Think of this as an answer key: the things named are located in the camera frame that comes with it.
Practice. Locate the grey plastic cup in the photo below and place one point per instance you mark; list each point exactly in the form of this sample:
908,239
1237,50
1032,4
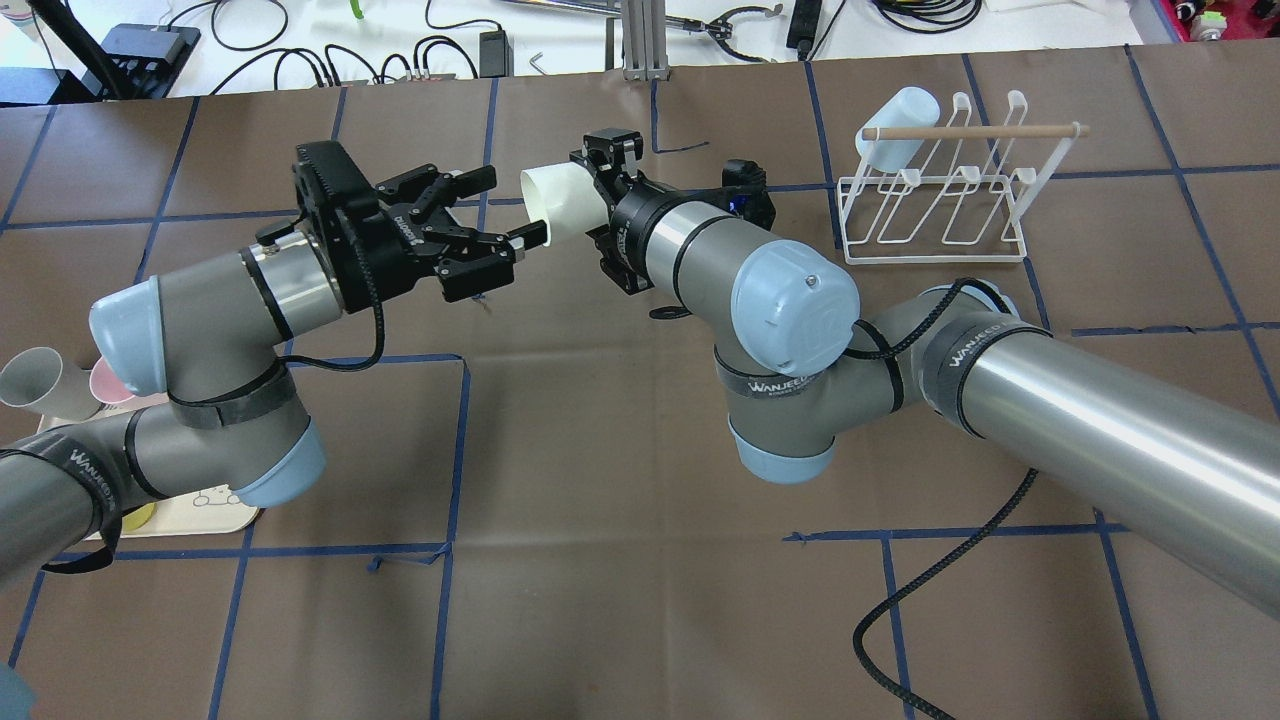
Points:
41,381

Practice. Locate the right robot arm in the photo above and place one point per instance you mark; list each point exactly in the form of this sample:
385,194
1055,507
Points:
799,366

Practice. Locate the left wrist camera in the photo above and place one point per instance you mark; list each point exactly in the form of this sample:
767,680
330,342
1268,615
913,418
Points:
334,199

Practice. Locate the cream plastic tray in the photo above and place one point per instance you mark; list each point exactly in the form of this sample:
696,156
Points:
217,510

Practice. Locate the light blue plastic cup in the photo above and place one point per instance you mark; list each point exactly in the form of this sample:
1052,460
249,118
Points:
910,108

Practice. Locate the aluminium frame post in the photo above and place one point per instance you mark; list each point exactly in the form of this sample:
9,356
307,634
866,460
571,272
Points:
643,24

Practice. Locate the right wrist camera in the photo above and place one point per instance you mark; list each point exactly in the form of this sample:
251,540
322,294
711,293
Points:
745,193

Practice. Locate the yellow plastic cup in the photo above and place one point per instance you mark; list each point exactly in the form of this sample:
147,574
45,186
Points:
136,519

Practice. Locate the pale green plastic cup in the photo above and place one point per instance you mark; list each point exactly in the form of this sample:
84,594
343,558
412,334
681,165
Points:
563,196

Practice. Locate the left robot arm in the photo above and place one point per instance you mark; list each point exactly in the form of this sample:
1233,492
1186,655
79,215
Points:
218,340

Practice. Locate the pink plastic cup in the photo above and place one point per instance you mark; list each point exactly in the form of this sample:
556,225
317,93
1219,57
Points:
107,387

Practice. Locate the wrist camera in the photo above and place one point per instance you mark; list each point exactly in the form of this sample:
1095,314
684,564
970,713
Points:
334,199
745,193

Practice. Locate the white wire cup rack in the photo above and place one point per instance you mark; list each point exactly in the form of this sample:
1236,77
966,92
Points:
963,197

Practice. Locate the black power adapter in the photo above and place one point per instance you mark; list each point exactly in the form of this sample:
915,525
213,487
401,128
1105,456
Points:
495,55

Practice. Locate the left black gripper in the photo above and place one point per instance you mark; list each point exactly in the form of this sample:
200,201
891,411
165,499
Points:
372,248

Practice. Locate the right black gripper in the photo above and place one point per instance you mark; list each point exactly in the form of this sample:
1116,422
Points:
626,218

